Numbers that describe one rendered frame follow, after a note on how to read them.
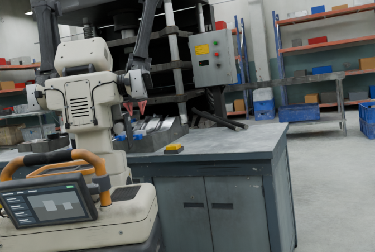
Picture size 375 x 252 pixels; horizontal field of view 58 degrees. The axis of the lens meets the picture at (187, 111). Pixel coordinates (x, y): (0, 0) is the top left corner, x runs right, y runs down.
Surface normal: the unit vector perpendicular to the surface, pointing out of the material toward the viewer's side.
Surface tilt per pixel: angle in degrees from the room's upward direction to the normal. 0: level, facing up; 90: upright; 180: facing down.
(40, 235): 90
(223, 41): 90
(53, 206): 115
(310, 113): 92
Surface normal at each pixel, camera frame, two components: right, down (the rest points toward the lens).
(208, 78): -0.37, 0.15
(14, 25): 0.92, -0.08
